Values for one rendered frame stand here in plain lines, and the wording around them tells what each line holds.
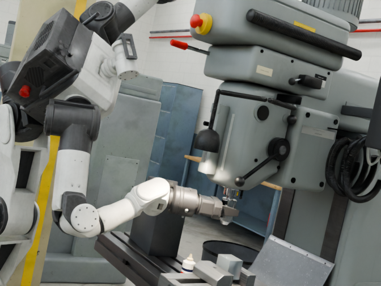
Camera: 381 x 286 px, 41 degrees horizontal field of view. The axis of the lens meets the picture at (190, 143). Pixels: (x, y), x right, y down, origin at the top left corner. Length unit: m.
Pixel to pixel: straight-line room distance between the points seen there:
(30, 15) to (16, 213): 1.47
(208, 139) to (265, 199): 6.25
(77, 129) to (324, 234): 0.90
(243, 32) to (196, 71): 8.25
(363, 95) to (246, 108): 0.47
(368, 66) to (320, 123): 5.16
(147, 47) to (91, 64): 9.96
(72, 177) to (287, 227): 0.87
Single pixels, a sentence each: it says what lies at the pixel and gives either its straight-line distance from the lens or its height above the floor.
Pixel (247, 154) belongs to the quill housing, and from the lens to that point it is 1.48.
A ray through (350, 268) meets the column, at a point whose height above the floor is 1.11.
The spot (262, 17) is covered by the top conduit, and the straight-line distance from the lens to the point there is 1.38.
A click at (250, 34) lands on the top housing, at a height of 1.75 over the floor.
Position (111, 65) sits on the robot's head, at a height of 1.60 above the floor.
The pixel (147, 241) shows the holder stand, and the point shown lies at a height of 1.00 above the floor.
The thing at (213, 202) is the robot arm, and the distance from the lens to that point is 1.55.
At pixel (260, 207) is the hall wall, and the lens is 7.67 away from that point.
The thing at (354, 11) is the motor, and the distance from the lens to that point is 1.75.
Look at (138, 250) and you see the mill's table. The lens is 1.96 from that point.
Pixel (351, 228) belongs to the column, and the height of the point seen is 1.24.
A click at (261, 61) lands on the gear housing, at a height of 1.69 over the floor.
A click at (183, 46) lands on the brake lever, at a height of 1.70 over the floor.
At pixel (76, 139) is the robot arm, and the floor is 1.37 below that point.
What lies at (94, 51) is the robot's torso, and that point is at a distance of 1.63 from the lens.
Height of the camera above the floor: 1.50
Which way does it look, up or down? 3 degrees down
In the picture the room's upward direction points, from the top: 12 degrees clockwise
